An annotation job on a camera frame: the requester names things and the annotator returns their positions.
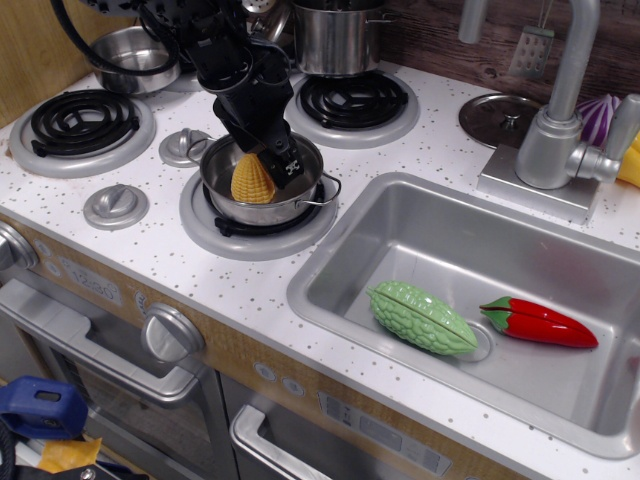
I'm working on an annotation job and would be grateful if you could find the yellow tape piece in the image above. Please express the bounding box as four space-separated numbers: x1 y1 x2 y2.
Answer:
37 438 102 473

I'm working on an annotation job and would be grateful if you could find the small steel bowl pot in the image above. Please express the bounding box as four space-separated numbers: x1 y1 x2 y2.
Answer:
90 26 181 95

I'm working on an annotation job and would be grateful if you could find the grey stove knob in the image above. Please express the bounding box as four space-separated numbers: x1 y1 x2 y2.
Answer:
83 184 149 231
158 128 212 168

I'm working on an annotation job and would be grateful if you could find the steel slotted ladle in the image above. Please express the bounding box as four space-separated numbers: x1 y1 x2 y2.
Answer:
241 0 276 15

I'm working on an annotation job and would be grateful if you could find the silver oven dial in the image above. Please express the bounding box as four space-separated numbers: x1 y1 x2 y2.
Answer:
141 302 205 363
0 222 39 271

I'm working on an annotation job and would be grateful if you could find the grey stove knob middle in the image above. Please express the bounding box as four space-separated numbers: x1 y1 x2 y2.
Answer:
158 128 212 168

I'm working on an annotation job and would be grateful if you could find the purple toy onion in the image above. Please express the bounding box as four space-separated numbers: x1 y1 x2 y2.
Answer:
576 94 621 147

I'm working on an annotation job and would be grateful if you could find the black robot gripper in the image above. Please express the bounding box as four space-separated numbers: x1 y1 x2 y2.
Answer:
189 35 303 189

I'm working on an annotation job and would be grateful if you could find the green toy bitter gourd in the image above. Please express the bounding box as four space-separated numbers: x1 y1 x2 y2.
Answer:
366 280 478 355

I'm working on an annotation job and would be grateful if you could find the grey toy sink basin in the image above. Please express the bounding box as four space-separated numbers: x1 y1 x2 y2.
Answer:
287 173 639 459

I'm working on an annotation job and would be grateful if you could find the grey toy faucet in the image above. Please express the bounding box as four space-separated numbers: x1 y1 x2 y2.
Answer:
477 0 639 224

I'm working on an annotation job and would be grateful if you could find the steel pot lid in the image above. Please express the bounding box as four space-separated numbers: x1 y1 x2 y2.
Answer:
458 93 542 149

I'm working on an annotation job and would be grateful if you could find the red toy chili pepper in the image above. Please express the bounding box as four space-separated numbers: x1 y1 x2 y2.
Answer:
480 296 599 348

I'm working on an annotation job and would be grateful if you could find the yellow toy corn cob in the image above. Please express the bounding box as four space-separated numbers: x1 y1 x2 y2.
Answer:
231 153 276 204

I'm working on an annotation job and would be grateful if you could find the tall steel stock pot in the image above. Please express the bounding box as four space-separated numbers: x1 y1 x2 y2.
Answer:
293 1 394 77

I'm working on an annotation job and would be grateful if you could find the front left black burner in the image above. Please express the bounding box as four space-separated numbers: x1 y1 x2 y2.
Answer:
9 89 156 179

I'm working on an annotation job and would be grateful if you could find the yellow toy vegetable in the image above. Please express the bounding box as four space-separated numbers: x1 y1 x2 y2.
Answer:
617 136 640 188

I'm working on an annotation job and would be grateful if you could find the front right black burner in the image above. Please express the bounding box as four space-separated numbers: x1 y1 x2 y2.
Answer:
179 174 338 261

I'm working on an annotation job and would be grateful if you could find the silver oven dial left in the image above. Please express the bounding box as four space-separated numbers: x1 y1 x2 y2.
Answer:
0 222 39 271

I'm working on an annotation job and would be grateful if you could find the grey dishwasher door handle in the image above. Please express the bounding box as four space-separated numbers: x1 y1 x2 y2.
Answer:
230 404 327 480

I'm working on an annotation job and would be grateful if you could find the grey oven door handle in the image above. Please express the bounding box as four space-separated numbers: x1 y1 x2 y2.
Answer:
1 279 199 408

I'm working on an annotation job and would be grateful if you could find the back right black burner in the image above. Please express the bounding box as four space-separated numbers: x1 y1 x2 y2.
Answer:
285 71 420 150

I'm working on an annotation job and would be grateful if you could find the blue clamp tool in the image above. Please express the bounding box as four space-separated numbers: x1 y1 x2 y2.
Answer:
1 376 88 440

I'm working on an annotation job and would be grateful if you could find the steel pan with handles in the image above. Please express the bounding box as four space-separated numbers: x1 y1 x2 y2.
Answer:
198 133 337 226

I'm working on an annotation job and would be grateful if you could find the black cable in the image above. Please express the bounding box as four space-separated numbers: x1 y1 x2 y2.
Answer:
0 422 19 480

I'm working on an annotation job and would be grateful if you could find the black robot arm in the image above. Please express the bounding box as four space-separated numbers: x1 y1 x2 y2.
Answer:
51 1 304 189

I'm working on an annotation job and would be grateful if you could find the grey stove knob lower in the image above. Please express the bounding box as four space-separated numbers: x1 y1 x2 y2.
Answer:
83 184 149 231

